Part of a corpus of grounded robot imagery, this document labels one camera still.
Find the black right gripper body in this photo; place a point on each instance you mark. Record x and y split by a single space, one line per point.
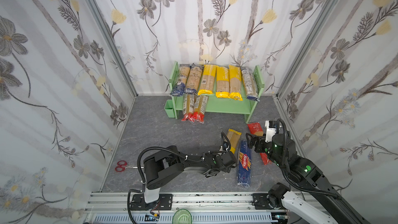
257 143

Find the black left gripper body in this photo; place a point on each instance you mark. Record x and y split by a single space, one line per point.
226 159

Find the red spaghetti bag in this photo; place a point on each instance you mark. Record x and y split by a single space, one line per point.
200 108
256 129

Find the yellow striped spaghetti bag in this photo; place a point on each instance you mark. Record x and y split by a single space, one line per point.
234 137

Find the blue Barilla spaghetti box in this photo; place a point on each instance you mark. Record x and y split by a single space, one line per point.
244 165

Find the clear blue-end spaghetti bag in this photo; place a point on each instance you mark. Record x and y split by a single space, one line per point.
250 84

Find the blue clear spaghetti bag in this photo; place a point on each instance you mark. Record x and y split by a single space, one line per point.
181 81

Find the blue brown spaghetti bag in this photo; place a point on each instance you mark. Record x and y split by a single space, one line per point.
194 79

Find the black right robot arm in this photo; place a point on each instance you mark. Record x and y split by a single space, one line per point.
303 175

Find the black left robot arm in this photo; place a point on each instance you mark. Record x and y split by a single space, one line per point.
158 166

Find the green wooden two-tier shelf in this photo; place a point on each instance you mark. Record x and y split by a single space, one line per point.
228 106

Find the green round lens cap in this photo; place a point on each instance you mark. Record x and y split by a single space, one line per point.
182 216

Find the small green plastic cup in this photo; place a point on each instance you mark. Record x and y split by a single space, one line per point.
169 109

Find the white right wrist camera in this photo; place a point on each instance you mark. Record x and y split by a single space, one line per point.
271 128

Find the red handled scissors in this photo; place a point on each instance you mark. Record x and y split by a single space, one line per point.
123 165

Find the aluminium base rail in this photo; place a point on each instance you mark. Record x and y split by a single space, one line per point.
205 208

